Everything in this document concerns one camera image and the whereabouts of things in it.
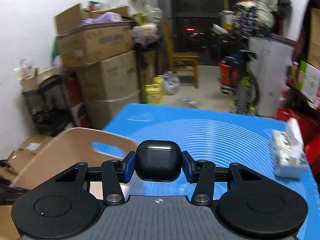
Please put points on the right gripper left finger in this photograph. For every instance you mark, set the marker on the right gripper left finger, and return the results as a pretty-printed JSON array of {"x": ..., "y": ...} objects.
[{"x": 70, "y": 202}]

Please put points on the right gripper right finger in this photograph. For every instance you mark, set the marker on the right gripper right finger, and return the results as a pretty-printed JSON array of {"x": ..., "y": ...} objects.
[{"x": 242, "y": 199}]

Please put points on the beige plastic storage bin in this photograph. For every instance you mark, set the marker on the beige plastic storage bin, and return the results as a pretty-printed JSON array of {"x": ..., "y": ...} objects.
[{"x": 68, "y": 148}]

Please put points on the black earbuds case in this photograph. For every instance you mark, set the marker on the black earbuds case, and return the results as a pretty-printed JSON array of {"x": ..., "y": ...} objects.
[{"x": 158, "y": 160}]

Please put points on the tissue pack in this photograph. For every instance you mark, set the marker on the tissue pack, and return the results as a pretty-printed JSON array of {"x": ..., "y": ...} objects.
[{"x": 287, "y": 148}]

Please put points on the open cardboard box on floor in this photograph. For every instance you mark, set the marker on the open cardboard box on floor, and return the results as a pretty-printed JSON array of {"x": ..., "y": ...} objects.
[{"x": 26, "y": 151}]

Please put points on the blue silicone mat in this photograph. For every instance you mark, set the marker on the blue silicone mat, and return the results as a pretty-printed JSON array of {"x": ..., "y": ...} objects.
[{"x": 220, "y": 137}]

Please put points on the black metal shelf cart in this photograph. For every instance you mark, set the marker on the black metal shelf cart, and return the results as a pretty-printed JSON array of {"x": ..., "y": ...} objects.
[{"x": 49, "y": 108}]

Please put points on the green kids bicycle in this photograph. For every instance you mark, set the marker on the green kids bicycle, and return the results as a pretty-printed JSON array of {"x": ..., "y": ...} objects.
[{"x": 236, "y": 78}]

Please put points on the large stacked cardboard box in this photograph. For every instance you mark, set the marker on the large stacked cardboard box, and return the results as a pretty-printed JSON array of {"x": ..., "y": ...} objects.
[{"x": 108, "y": 86}]

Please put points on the green white product box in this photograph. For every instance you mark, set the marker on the green white product box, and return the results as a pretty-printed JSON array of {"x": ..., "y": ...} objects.
[{"x": 308, "y": 80}]

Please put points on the white plastic bag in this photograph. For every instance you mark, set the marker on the white plastic bag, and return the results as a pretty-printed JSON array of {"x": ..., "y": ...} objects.
[{"x": 171, "y": 83}]

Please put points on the yellow detergent jug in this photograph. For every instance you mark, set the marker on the yellow detergent jug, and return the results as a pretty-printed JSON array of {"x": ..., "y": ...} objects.
[{"x": 154, "y": 92}]

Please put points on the wooden chair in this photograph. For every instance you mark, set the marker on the wooden chair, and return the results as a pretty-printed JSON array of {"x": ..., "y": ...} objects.
[{"x": 181, "y": 61}]

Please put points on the upper open cardboard box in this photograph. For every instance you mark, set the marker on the upper open cardboard box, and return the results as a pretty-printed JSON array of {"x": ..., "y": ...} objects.
[{"x": 84, "y": 40}]

